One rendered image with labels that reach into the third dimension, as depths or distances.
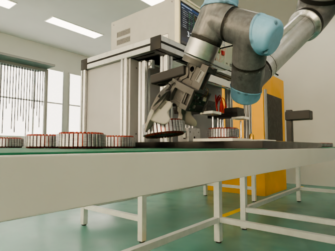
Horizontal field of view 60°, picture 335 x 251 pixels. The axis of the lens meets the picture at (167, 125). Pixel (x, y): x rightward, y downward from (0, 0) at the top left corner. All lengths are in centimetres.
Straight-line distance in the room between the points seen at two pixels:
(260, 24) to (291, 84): 600
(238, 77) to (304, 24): 30
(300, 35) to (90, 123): 81
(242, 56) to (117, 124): 58
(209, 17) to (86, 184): 49
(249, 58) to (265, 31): 7
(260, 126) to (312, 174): 206
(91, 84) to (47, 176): 97
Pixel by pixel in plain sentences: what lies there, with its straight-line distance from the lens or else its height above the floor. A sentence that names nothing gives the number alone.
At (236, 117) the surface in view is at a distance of 125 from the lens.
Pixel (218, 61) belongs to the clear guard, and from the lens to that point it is 108.
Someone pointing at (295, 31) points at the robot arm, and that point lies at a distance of 87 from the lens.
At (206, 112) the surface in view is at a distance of 104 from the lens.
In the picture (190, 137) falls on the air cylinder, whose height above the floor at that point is 79.
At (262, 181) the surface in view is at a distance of 474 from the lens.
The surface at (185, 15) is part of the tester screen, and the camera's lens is 118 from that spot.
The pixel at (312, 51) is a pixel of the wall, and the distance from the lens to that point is 665.
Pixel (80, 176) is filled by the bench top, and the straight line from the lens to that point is 29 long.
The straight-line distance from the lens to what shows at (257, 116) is 475.
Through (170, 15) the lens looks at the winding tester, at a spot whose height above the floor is 125.
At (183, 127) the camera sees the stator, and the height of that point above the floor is 80.
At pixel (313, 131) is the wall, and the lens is 639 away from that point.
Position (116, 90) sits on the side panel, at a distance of 110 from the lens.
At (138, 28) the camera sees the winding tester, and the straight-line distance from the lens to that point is 127.
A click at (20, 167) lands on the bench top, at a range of 26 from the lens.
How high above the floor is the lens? 76
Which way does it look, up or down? 4 degrees up
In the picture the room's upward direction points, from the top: straight up
